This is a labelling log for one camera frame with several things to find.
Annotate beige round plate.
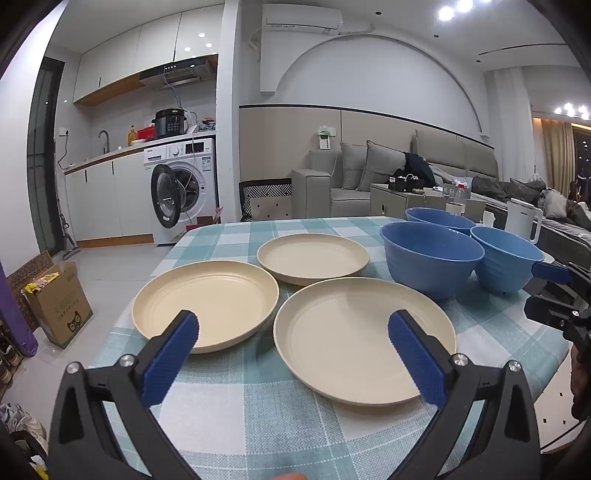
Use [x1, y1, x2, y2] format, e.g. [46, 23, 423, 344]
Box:
[131, 261, 280, 354]
[257, 233, 370, 287]
[273, 277, 457, 408]

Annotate brown cardboard box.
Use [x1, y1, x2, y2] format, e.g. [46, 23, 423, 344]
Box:
[23, 262, 94, 349]

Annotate white air conditioner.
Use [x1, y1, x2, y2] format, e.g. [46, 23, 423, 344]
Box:
[261, 4, 344, 37]

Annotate dark glass door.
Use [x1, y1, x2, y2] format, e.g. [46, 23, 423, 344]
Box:
[28, 58, 65, 254]

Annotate grey sofa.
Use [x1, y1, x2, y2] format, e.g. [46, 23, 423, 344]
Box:
[291, 129, 591, 245]

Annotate stick vacuum cleaner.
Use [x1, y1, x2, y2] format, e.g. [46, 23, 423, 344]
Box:
[55, 185, 79, 259]

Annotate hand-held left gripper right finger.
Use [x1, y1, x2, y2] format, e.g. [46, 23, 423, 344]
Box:
[387, 309, 542, 480]

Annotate patterned brown box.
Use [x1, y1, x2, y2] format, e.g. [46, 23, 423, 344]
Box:
[7, 251, 55, 288]

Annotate grey pillow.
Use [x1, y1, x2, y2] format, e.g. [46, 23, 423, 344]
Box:
[539, 189, 570, 219]

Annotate white kitchen wall cabinets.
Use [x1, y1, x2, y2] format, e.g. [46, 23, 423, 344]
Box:
[73, 7, 227, 107]

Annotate blue bowl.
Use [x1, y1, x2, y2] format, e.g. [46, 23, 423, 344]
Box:
[469, 226, 546, 296]
[404, 207, 477, 237]
[379, 222, 486, 302]

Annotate white sneaker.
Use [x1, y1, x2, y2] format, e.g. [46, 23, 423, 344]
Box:
[0, 402, 47, 455]

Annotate grey sofa cushion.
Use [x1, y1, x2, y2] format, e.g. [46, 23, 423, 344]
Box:
[358, 140, 407, 192]
[339, 141, 370, 191]

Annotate black box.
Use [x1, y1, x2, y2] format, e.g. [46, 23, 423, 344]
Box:
[388, 174, 426, 193]

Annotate white kitchen base cabinet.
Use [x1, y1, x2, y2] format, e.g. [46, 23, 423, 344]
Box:
[64, 148, 155, 247]

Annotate white electric kettle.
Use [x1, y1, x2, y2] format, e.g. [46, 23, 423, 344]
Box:
[505, 198, 544, 245]

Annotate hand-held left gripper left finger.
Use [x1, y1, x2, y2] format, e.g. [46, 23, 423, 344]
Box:
[48, 309, 200, 480]

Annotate dark jacket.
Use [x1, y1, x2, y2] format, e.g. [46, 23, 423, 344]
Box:
[403, 151, 437, 185]

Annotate white washing machine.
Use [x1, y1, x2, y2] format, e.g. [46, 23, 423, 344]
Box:
[142, 137, 219, 245]

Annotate black pressure cooker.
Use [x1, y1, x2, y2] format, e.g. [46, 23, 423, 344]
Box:
[154, 109, 188, 138]

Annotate red box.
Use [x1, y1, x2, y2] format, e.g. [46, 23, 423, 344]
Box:
[185, 205, 223, 234]

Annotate steel range hood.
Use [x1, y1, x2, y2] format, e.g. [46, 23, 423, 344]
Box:
[139, 58, 215, 90]

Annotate black patterned chair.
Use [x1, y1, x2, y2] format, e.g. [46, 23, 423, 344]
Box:
[239, 179, 294, 222]

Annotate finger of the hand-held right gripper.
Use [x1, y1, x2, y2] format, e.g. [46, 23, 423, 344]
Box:
[524, 295, 591, 344]
[531, 261, 591, 296]

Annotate grey side cabinet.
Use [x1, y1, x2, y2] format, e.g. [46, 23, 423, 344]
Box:
[370, 184, 448, 219]

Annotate beige curtain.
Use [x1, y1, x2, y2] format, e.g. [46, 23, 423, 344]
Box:
[541, 121, 575, 197]

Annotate teal checked tablecloth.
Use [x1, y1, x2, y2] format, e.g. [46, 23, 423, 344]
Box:
[88, 216, 571, 480]

